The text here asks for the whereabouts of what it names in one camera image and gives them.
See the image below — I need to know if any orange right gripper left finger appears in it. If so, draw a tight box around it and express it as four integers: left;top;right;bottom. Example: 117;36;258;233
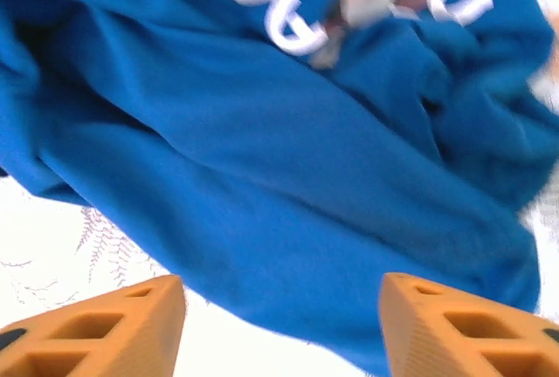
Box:
0;274;187;377

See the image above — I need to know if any floral tablecloth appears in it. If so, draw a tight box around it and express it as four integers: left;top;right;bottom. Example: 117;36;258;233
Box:
0;1;559;377

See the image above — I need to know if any blue t-shirt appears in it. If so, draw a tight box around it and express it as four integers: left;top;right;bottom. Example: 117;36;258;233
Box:
0;0;559;376

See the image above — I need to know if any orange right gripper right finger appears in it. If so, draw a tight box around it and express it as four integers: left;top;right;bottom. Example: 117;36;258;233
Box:
378;271;559;377

